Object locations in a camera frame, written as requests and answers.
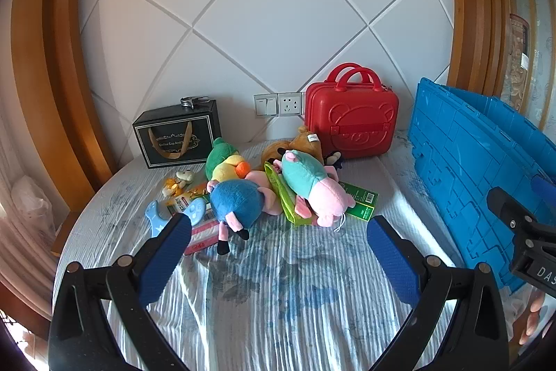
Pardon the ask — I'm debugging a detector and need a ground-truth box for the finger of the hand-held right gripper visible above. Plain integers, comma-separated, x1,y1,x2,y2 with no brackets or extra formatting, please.
531,176,556,202
486,187,541,233

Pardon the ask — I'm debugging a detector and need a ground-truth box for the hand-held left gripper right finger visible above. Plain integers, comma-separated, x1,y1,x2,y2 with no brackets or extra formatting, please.
366,215,509,371

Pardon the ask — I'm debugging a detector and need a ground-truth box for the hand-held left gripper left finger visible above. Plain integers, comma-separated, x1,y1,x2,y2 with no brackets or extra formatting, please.
47,213,193,371

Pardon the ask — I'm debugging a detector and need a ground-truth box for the pink white carton box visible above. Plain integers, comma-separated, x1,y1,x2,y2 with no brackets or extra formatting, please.
185,210,223,256

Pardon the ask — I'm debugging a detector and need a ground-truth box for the blue plastic crate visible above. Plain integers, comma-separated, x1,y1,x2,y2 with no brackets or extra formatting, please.
408,78,556,293

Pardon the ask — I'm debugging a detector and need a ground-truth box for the white bear with orange ribbon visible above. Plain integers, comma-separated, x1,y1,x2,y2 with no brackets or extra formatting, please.
162,168,195,198

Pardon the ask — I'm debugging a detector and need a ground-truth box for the pink pig plush blue body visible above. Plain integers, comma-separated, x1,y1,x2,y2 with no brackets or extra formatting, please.
207,171,283,256

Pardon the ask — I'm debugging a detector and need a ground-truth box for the green yellow duck plush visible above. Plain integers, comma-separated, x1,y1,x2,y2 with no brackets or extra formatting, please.
205,137,253,183

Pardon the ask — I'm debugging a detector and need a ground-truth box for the pink pig plush teal dress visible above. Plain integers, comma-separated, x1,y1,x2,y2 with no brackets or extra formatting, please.
278,149,357,228

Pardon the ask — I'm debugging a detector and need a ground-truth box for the person's right hand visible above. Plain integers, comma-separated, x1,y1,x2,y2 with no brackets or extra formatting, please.
519,292,556,346

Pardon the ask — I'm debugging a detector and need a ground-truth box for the light blue plastic toy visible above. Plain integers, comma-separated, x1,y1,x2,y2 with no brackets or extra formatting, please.
145,198,210,242

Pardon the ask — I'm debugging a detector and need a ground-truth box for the black gift box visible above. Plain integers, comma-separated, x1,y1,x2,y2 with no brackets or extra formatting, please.
132,99,223,169

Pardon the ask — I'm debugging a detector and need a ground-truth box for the bright green pouch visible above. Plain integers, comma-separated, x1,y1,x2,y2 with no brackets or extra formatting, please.
264,162,313,226

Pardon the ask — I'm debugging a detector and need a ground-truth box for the wooden frosted glass partition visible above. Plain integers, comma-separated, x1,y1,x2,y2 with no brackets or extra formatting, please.
495,0,556,130

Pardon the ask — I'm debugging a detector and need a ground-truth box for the rolled patterned carpet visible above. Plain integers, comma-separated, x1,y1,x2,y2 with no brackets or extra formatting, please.
507,12,533,91

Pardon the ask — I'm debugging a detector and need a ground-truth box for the brown plush bear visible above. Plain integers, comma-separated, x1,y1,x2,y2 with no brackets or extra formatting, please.
261,127,324,172

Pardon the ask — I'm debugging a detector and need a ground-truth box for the red bear-embossed suitcase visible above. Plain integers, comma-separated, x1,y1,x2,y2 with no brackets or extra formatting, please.
304,62,400,159

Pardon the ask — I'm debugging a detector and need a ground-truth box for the white wall socket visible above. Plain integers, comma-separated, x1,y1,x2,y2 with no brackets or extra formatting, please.
277,92,303,117

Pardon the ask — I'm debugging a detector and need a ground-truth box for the wooden wall trim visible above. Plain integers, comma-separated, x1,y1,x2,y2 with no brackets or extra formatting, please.
442,0,510,99
11,0,117,207

